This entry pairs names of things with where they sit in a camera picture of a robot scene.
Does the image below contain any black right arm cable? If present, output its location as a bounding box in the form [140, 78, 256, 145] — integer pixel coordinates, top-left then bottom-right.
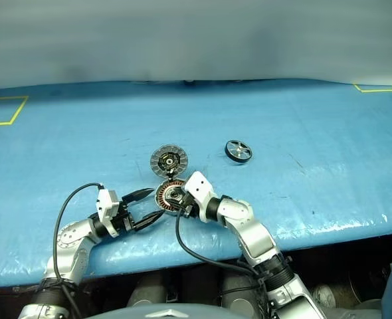
[175, 205, 270, 300]

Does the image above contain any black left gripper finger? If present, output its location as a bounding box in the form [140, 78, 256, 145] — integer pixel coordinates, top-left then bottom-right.
[134, 211, 162, 233]
[122, 187, 155, 205]

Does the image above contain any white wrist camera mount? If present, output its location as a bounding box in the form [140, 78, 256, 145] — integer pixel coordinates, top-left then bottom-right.
[182, 171, 217, 223]
[96, 188, 122, 239]

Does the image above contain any grey-blue robot torso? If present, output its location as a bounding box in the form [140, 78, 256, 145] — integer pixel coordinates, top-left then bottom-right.
[99, 306, 250, 319]

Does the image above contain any blue plastic table cover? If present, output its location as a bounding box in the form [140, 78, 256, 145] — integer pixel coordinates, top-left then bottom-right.
[0, 78, 392, 288]

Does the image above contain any dark grey rounded shape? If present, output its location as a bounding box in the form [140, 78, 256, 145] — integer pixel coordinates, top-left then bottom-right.
[127, 274, 167, 308]
[220, 271, 267, 319]

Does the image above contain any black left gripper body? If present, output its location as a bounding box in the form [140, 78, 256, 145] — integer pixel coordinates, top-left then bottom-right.
[114, 195, 139, 233]

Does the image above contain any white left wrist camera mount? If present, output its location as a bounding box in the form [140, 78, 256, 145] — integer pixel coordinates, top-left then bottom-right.
[96, 188, 122, 239]

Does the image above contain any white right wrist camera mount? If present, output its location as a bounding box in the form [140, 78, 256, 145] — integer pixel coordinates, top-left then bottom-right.
[182, 171, 217, 223]

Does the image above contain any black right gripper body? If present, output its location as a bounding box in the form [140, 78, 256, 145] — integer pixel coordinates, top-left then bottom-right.
[177, 192, 201, 219]

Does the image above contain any black spoked rotor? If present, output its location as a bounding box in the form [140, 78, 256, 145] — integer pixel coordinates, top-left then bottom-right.
[224, 139, 254, 163]

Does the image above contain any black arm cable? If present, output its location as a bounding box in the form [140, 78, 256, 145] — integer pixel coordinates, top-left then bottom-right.
[175, 205, 270, 300]
[52, 181, 84, 319]

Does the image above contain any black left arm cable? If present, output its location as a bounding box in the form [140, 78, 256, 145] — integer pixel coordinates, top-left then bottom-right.
[52, 181, 84, 319]

